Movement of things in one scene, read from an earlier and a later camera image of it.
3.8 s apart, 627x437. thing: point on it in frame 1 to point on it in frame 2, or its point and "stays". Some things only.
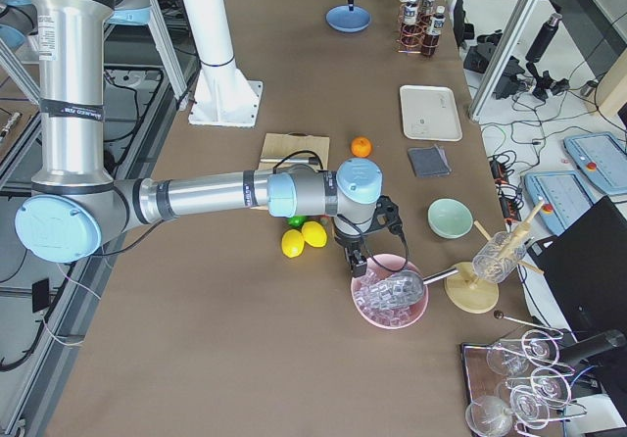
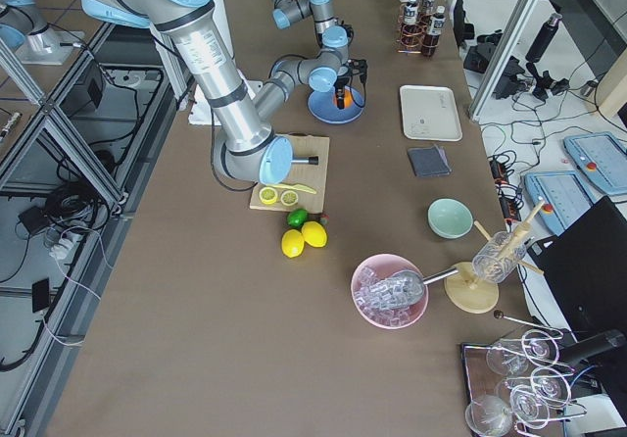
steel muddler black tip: (291, 160) stays
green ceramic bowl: (449, 218) stays
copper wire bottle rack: (411, 38) stays
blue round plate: (342, 20) to (323, 107)
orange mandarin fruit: (361, 147) to (348, 99)
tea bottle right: (411, 33) stays
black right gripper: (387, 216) to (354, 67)
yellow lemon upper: (313, 234) stays
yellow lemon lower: (293, 243) stays
